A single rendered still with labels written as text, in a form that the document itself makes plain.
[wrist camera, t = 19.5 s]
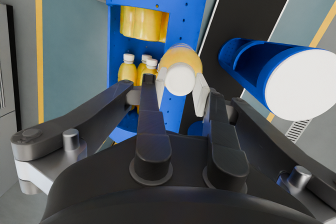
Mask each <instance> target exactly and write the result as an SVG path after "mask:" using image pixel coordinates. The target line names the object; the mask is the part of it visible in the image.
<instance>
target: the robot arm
mask: <svg viewBox="0 0 336 224"><path fill-rule="evenodd" d="M166 74H167V67H162V68H161V69H160V71H159V74H158V76H157V78H156V75H155V74H152V73H143V74H142V82H141V85H140V86H135V85H134V82H133V81H131V80H128V79H124V80H120V81H118V82H117V83H115V84H114V85H112V86H110V87H109V88H107V89H106V90H104V91H102V92H101V93H99V94H97V95H96V96H94V97H93V98H91V99H89V100H88V101H86V102H85V103H83V104H81V105H80V106H78V107H76V108H75V109H73V110H72V111H70V112H68V113H67V114H65V115H63V116H60V117H57V118H54V119H51V120H48V121H46V122H43V123H40V124H37V125H34V126H31V127H28V128H25V129H23V130H20V131H18V132H16V133H15V134H14V135H12V136H11V139H10V142H11V147H12V151H13V156H14V161H15V166H16V170H17V175H18V179H19V184H20V189H21V191H22V192H23V193H24V194H26V195H35V194H39V193H42V192H44V193H45V194H47V202H46V208H45V211H44V214H43V217H42V219H41V221H40V223H39V224H336V173H335V172H333V171H332V170H330V169H329V168H327V167H326V166H324V165H322V164H321V163H319V162H318V161H316V160H315V159H313V158H312V157H310V156H308V155H307V154H306V153H305V152H304V151H303V150H301V149H300V148H299V147H298V146H297V145H296V144H294V143H293V142H292V141H291V140H290V139H289V138H288V137H286V136H285V135H284V134H283V133H282V132H281V131H280V130H278V129H277V128H276V127H275V126H274V125H273V124H272V123H270V122H269V121H268V120H267V119H266V118H265V117H264V116H262V115H261V114H260V113H259V112H258V111H257V110H256V109H254V108H253V107H252V106H251V105H250V104H249V103H248V102H246V101H245V100H243V99H242V98H239V97H233V98H232V99H231V101H228V100H225V99H224V95H223V94H221V93H219V92H217V91H216V90H215V89H214V88H211V87H209V86H208V84H207V82H206V80H205V78H204V76H203V74H202V73H199V72H198V73H196V77H195V80H196V82H195V86H194V89H193V91H192V96H193V102H194V108H195V114H196V116H197V117H202V116H204V118H203V122H202V123H203V129H202V136H200V135H182V134H179V133H176V132H173V131H170V130H166V128H165V122H164V117H163V112H162V111H160V110H159V109H160V106H161V101H162V97H163V92H164V87H165V80H166ZM132 105H139V112H138V123H137V133H136V135H135V136H132V137H130V138H128V139H126V140H124V141H121V142H119V143H117V144H115V145H113V146H110V147H108V148H106V149H104V150H102V151H99V152H97V153H95V152H96V151H97V150H98V149H99V147H100V146H101V145H102V144H103V142H104V141H105V140H106V139H107V138H108V136H109V135H110V134H111V133H112V132H113V130H114V129H115V128H116V127H117V125H118V124H119V123H120V122H121V121H122V119H123V118H124V117H125V116H126V114H127V113H128V112H129V111H130V110H131V108H132ZM204 113H205V114H204Z"/></svg>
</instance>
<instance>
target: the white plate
mask: <svg viewBox="0 0 336 224"><path fill-rule="evenodd" d="M264 94H265V101H266V104H267V106H268V108H269V109H270V110H271V111H272V112H273V113H274V114H275V115H276V116H278V117H280V118H282V119H285V120H289V121H303V120H308V119H311V118H314V117H317V116H319V115H321V114H322V113H324V112H326V111H327V110H328V109H330V108H331V107H332V106H333V105H334V104H335V103H336V54H334V53H332V52H330V51H326V50H321V49H310V50H305V51H301V52H298V53H296V54H294V55H292V56H290V57H288V58H287V59H285V60H284V61H283V62H281V63H280V64H279V65H278V66H277V67H276V68H275V69H274V71H273V72H272V73H271V75H270V76H269V78H268V80H267V83H266V86H265V93H264Z"/></svg>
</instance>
